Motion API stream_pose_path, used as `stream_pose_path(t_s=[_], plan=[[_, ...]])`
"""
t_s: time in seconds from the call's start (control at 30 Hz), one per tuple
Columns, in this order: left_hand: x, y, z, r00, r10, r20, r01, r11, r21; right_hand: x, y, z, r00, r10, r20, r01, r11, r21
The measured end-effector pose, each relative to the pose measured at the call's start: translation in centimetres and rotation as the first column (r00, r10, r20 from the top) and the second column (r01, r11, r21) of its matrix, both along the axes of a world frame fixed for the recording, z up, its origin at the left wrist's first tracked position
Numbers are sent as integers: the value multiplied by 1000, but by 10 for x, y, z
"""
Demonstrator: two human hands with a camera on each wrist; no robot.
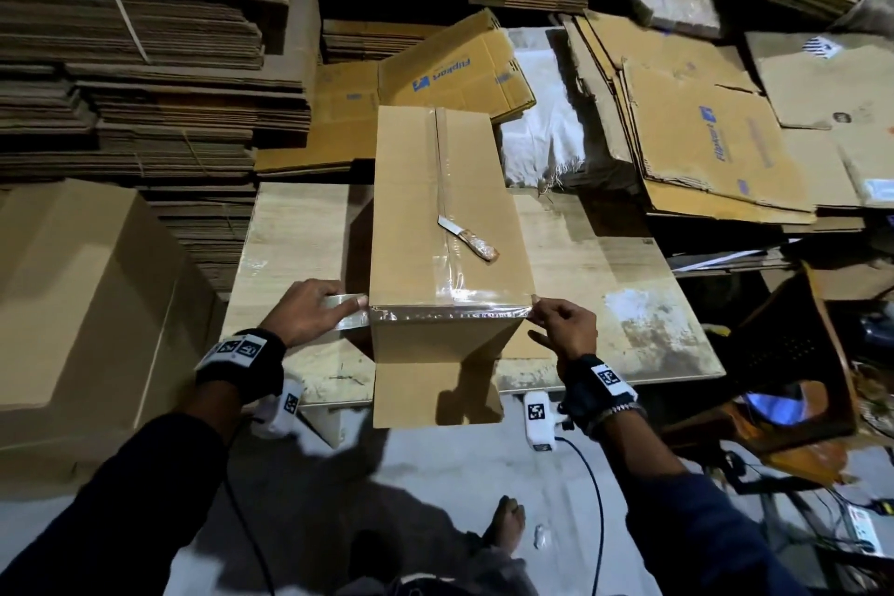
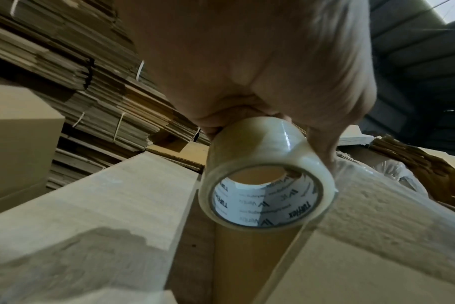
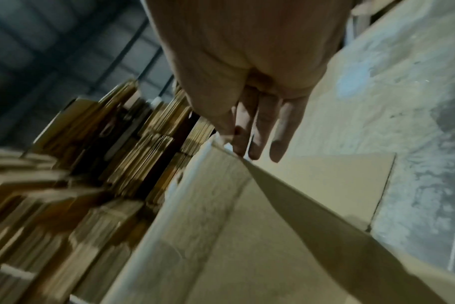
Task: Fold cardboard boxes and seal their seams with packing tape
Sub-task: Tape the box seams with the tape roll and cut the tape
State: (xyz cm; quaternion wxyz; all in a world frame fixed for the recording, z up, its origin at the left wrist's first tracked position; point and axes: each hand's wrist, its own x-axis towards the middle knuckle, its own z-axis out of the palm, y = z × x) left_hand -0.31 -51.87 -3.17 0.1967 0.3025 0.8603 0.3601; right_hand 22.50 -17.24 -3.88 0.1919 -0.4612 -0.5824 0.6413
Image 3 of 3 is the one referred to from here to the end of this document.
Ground person's right hand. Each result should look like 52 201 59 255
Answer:
140 0 356 162

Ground brown cardboard box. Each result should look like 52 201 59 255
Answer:
99 139 455 304

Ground stacks of flat cardboard bundles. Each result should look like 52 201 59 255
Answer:
0 80 217 304

